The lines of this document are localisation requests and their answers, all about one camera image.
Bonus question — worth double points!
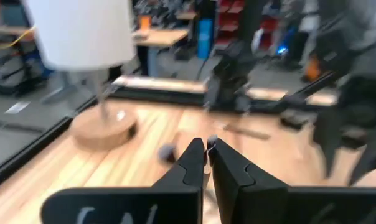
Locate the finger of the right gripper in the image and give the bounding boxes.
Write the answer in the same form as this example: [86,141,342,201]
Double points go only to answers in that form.
[313,119,343,179]
[348,124,376,187]

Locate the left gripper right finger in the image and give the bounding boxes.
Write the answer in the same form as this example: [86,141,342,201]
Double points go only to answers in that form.
[208,138,376,224]

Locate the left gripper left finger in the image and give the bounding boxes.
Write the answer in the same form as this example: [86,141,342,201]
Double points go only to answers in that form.
[40,138,206,224]

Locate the fluffy dark powder brush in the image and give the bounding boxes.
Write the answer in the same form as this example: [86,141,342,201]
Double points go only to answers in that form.
[157,143,177,163]

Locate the red storage bin shelf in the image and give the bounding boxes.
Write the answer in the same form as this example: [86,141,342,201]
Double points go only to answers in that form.
[217,0,281,50]

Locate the wooden background desk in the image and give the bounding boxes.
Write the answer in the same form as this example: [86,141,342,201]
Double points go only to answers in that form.
[133,27,189,77]

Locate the blue bin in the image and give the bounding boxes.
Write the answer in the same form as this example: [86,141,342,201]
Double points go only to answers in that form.
[196,18,214,60]

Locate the white shade wooden table lamp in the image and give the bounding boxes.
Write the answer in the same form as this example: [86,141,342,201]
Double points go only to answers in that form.
[19,0,139,152]

